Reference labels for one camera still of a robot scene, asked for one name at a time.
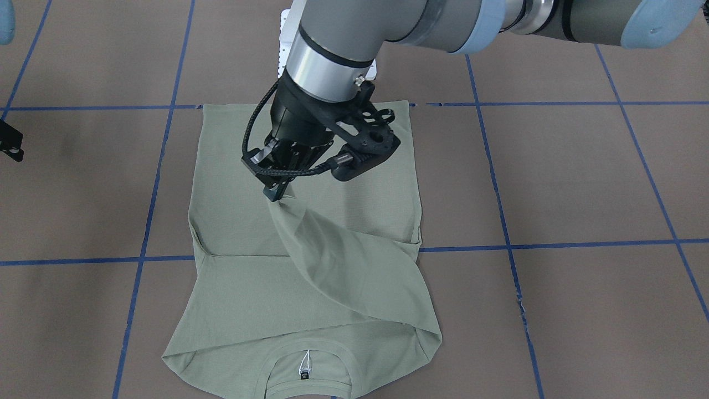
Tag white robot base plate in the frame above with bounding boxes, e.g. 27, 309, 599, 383
274, 10, 378, 84

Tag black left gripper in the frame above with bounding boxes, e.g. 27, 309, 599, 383
256, 78, 334, 202

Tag black braided camera cable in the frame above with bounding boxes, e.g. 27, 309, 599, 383
241, 80, 355, 179

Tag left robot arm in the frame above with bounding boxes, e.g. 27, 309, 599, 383
242, 1, 702, 202

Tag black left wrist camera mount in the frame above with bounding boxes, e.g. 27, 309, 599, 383
306, 81, 400, 181

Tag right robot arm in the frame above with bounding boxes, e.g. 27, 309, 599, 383
1, 1, 24, 162

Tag olive green long-sleeve shirt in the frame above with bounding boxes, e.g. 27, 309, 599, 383
162, 100, 441, 398

